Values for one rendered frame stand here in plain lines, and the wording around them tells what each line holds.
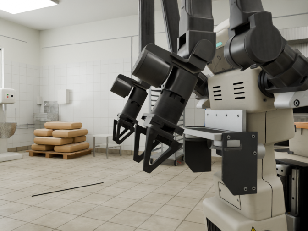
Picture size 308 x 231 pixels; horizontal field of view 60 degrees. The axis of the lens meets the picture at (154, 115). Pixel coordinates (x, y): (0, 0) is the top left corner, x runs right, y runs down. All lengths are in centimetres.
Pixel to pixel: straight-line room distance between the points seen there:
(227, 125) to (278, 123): 14
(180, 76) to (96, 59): 590
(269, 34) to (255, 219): 48
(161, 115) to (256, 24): 26
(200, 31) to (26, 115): 679
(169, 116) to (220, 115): 35
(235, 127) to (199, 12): 34
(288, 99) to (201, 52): 23
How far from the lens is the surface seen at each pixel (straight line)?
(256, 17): 59
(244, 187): 74
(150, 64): 50
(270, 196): 82
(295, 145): 108
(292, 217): 93
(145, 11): 100
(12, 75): 702
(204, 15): 56
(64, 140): 569
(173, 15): 103
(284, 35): 391
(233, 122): 77
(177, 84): 52
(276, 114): 83
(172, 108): 51
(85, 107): 648
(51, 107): 717
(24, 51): 732
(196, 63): 52
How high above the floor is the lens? 97
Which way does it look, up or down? 1 degrees down
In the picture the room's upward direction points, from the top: straight up
